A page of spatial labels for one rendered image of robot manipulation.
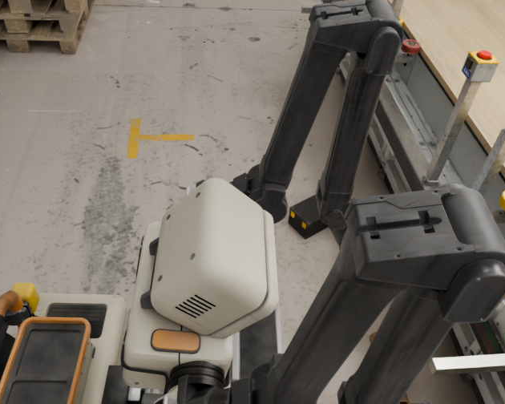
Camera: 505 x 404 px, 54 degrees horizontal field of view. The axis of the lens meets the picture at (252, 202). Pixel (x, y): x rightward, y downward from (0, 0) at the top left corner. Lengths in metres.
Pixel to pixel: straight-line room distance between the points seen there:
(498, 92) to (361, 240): 1.87
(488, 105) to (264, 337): 1.44
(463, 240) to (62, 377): 0.91
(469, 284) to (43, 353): 0.95
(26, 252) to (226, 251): 2.00
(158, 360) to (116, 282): 1.64
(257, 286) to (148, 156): 2.36
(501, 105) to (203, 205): 1.62
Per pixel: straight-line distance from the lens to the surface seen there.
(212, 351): 0.79
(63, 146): 3.19
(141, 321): 0.81
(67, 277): 2.48
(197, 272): 0.68
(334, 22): 0.77
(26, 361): 1.21
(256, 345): 1.01
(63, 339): 1.21
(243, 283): 0.70
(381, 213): 0.45
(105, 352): 1.28
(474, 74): 1.71
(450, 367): 1.31
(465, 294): 0.45
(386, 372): 0.62
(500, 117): 2.11
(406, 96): 2.62
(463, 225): 0.46
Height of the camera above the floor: 1.92
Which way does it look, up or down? 45 degrees down
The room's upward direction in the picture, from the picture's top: 6 degrees clockwise
